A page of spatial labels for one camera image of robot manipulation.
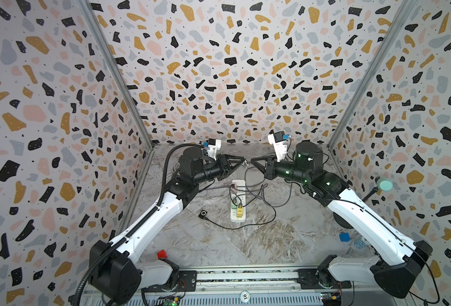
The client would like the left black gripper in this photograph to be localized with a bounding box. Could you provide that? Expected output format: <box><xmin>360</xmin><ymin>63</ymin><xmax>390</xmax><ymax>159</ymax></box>
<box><xmin>195</xmin><ymin>155</ymin><xmax>248</xmax><ymax>187</ymax></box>

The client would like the dark grey yellow-plug cable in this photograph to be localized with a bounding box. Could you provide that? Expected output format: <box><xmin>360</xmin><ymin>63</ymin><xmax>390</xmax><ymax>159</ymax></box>
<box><xmin>242</xmin><ymin>162</ymin><xmax>299</xmax><ymax>209</ymax></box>

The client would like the black USB cable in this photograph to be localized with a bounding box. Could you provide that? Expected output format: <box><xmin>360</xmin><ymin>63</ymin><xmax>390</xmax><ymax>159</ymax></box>
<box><xmin>206</xmin><ymin>183</ymin><xmax>278</xmax><ymax>230</ymax></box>

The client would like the white power strip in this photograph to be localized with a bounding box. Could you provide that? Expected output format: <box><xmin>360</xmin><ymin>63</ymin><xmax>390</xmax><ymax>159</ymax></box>
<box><xmin>229</xmin><ymin>179</ymin><xmax>246</xmax><ymax>223</ymax></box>

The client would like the yellow USB charger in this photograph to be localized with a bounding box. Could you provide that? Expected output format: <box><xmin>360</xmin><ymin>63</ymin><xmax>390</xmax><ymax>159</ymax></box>
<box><xmin>236</xmin><ymin>207</ymin><xmax>243</xmax><ymax>218</ymax></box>

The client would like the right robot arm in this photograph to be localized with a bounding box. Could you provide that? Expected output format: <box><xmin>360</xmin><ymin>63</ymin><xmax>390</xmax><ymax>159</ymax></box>
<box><xmin>251</xmin><ymin>141</ymin><xmax>433</xmax><ymax>299</ymax></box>

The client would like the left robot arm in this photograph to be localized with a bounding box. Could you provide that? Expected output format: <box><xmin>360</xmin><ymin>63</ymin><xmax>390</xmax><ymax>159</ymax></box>
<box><xmin>71</xmin><ymin>144</ymin><xmax>246</xmax><ymax>305</ymax></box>

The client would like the blue cube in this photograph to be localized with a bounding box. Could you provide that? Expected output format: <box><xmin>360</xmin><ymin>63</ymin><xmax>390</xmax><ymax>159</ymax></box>
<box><xmin>339</xmin><ymin>233</ymin><xmax>351</xmax><ymax>242</ymax></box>

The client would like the red cube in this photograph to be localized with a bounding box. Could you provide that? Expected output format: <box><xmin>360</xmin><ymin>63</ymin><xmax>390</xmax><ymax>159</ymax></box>
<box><xmin>156</xmin><ymin>250</ymin><xmax>168</xmax><ymax>260</ymax></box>

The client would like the clear plastic packet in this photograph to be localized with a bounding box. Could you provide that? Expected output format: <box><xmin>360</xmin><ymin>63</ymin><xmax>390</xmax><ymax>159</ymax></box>
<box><xmin>352</xmin><ymin>237</ymin><xmax>369</xmax><ymax>249</ymax></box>

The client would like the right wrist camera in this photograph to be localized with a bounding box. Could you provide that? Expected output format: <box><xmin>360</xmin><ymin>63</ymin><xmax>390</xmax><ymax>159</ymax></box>
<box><xmin>268</xmin><ymin>131</ymin><xmax>290</xmax><ymax>162</ymax></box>

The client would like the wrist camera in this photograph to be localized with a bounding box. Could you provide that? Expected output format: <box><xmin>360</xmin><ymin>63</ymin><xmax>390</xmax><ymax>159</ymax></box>
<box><xmin>268</xmin><ymin>131</ymin><xmax>290</xmax><ymax>162</ymax></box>
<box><xmin>203</xmin><ymin>138</ymin><xmax>222</xmax><ymax>160</ymax></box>

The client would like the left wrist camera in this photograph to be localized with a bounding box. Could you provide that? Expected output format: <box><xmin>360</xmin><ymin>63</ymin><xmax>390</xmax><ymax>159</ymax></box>
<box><xmin>203</xmin><ymin>138</ymin><xmax>222</xmax><ymax>160</ymax></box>

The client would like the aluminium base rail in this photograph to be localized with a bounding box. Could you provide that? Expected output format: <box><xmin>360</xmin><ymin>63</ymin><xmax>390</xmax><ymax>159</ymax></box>
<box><xmin>127</xmin><ymin>265</ymin><xmax>415</xmax><ymax>305</ymax></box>

